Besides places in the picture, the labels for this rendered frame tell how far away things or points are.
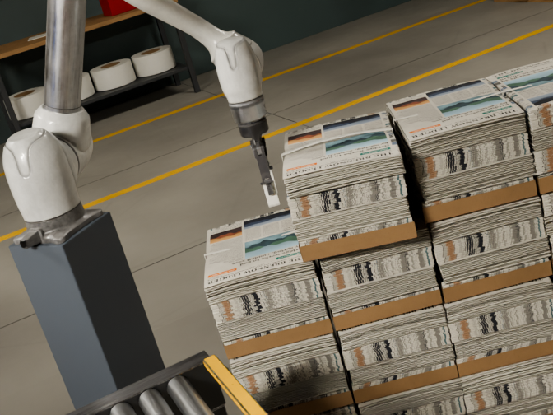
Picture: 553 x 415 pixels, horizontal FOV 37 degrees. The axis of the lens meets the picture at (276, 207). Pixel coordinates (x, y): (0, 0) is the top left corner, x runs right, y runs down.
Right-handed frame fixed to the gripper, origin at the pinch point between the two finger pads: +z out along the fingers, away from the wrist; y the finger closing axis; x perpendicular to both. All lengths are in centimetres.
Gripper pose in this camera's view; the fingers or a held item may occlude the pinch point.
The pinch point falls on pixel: (271, 190)
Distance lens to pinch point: 222.3
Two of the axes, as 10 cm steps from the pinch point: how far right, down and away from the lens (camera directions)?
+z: 2.5, 9.0, 3.6
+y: -0.6, -3.6, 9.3
